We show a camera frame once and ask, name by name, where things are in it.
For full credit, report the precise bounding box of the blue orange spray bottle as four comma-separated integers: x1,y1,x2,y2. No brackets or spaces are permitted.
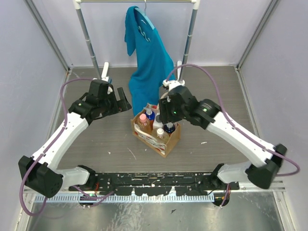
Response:
164,122,176,136

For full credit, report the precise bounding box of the pink cap peach bottle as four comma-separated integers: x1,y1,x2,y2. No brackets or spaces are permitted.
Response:
137,114,151,134

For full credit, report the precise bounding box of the blue orange pump bottle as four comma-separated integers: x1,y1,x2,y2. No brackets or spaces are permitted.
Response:
143,107,155,126

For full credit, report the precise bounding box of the white bottle grey cap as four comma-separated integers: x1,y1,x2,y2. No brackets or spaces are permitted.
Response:
153,113,164,130

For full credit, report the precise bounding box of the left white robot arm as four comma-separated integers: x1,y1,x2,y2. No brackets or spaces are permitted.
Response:
18,78,132,198

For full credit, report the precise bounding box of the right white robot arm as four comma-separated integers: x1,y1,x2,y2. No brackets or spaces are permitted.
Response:
159,86,287,190

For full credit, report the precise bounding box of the white cap clear bottle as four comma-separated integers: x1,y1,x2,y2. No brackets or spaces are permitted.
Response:
152,128,169,144

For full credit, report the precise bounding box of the teal t-shirt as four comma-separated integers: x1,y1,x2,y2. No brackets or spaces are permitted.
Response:
124,6,174,116

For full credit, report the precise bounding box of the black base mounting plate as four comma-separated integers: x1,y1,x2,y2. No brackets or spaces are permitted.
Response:
80,172,227,196

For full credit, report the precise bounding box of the metal clothes rack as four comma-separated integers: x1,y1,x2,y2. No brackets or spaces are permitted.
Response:
73,0,201,82

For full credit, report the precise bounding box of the left aluminium frame post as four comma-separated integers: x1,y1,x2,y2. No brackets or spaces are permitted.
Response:
24,0,70,72

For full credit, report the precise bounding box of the aluminium frame post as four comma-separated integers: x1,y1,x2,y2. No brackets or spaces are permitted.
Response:
236,0,280,70
24,0,70,72

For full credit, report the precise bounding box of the white slotted cable duct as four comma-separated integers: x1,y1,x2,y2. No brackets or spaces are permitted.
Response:
47,193,215,203

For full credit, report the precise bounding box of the aluminium front rail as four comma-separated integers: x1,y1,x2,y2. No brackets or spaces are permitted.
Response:
23,180,286,193

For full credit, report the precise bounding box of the right aluminium frame post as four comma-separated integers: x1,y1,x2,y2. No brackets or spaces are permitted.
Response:
236,0,280,70

